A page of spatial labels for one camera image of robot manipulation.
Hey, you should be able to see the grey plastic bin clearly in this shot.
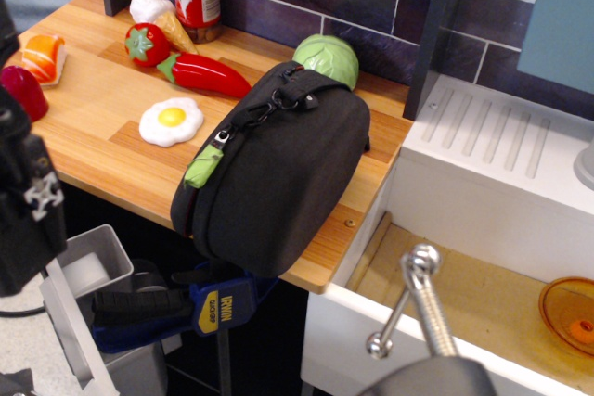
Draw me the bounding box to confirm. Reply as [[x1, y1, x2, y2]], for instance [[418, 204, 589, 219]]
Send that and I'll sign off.
[[40, 224, 168, 395]]

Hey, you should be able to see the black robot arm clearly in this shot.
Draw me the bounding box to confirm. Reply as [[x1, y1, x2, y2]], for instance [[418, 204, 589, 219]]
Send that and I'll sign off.
[[1, 88, 67, 297]]

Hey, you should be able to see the metal screw clamp handle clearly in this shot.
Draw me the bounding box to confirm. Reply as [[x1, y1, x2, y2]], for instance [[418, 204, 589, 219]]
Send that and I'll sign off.
[[366, 243, 458, 360]]

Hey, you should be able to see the green taped zipper pull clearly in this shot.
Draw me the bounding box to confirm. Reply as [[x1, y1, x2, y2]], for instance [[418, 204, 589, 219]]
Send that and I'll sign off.
[[183, 145, 224, 189]]

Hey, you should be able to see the black zipper case bag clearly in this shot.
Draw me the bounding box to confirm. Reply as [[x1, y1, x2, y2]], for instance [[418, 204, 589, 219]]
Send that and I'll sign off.
[[170, 61, 370, 277]]

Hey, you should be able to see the white toy sink unit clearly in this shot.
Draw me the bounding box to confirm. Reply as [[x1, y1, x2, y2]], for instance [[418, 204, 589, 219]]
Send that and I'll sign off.
[[301, 77, 593, 395]]

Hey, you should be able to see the red toy strawberry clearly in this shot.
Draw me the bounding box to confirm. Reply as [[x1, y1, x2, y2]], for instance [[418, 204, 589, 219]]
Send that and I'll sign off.
[[124, 23, 170, 67]]

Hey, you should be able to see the light blue cabinet panel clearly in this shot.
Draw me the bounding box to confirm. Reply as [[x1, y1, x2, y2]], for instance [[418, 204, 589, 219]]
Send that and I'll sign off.
[[518, 0, 593, 94]]

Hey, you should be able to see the dark red toy piece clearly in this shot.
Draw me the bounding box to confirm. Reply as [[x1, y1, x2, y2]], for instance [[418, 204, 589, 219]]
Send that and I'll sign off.
[[1, 66, 49, 122]]

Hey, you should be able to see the toy ice cream cone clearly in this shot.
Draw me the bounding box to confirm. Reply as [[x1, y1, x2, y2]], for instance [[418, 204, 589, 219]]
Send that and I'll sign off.
[[129, 0, 198, 55]]

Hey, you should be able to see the toy salmon sushi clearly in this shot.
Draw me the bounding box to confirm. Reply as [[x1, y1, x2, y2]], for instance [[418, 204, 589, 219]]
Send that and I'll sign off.
[[21, 34, 67, 86]]

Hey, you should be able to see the orange plastic bowl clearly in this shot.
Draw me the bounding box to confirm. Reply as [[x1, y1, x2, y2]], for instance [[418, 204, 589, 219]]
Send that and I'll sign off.
[[538, 276, 593, 358]]

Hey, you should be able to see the red toy chili pepper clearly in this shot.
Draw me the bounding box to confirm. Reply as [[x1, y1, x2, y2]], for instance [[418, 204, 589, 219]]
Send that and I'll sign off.
[[157, 53, 252, 98]]

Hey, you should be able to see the dark grey shelf post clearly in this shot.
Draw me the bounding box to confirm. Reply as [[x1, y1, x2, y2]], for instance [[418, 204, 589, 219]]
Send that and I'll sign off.
[[403, 0, 459, 121]]

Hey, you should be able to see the grey faucet base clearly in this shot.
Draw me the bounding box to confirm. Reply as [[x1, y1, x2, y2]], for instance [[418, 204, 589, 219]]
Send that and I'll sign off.
[[574, 141, 594, 190]]

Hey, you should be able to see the green toy cabbage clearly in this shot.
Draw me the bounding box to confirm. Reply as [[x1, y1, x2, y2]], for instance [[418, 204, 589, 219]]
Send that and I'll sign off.
[[292, 34, 359, 91]]

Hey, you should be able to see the blue Irwin quick-grip clamp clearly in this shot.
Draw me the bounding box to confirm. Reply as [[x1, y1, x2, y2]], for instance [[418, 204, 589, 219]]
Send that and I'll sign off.
[[91, 262, 278, 353]]

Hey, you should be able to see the toy fried egg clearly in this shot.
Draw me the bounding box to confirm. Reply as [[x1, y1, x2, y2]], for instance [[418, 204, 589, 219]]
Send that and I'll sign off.
[[138, 97, 204, 147]]

